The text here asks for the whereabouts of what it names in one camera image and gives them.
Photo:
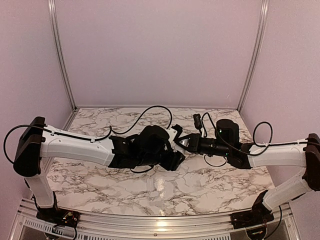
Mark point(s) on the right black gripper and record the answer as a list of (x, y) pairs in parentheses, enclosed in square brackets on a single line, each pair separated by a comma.
[(194, 143)]

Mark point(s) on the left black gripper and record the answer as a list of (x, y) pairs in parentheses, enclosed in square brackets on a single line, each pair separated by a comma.
[(174, 161)]

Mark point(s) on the white remote control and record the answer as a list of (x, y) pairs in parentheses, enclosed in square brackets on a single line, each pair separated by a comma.
[(183, 142)]

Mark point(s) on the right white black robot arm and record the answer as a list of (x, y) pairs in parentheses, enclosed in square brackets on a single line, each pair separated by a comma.
[(226, 143)]

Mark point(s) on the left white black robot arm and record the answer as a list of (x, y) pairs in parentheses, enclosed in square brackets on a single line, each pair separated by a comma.
[(153, 146)]

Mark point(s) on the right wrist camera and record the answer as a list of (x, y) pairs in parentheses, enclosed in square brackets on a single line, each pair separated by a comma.
[(197, 121)]

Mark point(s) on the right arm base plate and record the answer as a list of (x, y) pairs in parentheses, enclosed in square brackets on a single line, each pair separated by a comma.
[(249, 218)]

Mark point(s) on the front aluminium rail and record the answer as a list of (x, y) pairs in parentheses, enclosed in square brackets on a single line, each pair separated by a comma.
[(103, 226)]

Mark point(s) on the right aluminium frame post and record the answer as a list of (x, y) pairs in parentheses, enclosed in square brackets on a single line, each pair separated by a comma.
[(261, 27)]

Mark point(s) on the aluminium frame post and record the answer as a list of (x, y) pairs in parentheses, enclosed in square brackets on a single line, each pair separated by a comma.
[(59, 52), (261, 27)]

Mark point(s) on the left aluminium frame post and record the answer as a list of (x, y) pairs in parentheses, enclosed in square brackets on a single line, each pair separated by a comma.
[(59, 52)]

